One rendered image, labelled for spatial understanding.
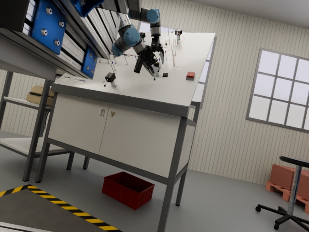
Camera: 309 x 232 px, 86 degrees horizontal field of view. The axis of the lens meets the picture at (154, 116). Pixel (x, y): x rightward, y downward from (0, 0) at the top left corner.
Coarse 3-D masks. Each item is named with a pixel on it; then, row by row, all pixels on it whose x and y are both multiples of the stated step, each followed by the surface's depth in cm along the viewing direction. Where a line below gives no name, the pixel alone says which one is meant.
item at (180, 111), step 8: (56, 88) 140; (64, 88) 136; (72, 88) 133; (80, 88) 130; (80, 96) 130; (88, 96) 127; (96, 96) 125; (104, 96) 122; (112, 96) 120; (120, 96) 117; (120, 104) 118; (128, 104) 115; (136, 104) 112; (144, 104) 110; (152, 104) 108; (160, 104) 106; (168, 104) 105; (160, 112) 107; (168, 112) 104; (176, 112) 103; (184, 112) 101
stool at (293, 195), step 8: (288, 160) 161; (296, 160) 157; (296, 168) 166; (296, 176) 165; (296, 184) 164; (296, 192) 163; (256, 208) 182; (264, 208) 177; (280, 208) 184; (288, 208) 166; (288, 216) 161
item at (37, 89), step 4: (32, 88) 158; (36, 88) 157; (40, 88) 155; (32, 92) 157; (36, 92) 155; (40, 92) 154; (52, 92) 157; (28, 96) 154; (32, 96) 153; (36, 96) 152; (40, 96) 151; (48, 96) 154; (52, 96) 159; (28, 100) 154; (32, 100) 153; (36, 100) 151; (48, 100) 154; (52, 100) 158; (48, 104) 155
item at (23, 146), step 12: (12, 72) 165; (60, 72) 186; (48, 84) 144; (0, 108) 162; (36, 108) 145; (48, 108) 152; (0, 120) 163; (36, 120) 143; (36, 132) 142; (0, 144) 157; (12, 144) 156; (24, 144) 164; (36, 144) 144; (24, 156) 145; (36, 156) 147; (72, 156) 185; (24, 180) 141
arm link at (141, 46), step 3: (141, 42) 97; (138, 45) 97; (141, 45) 98; (144, 45) 100; (135, 48) 99; (138, 48) 98; (141, 48) 99; (135, 51) 101; (138, 51) 100; (141, 51) 100
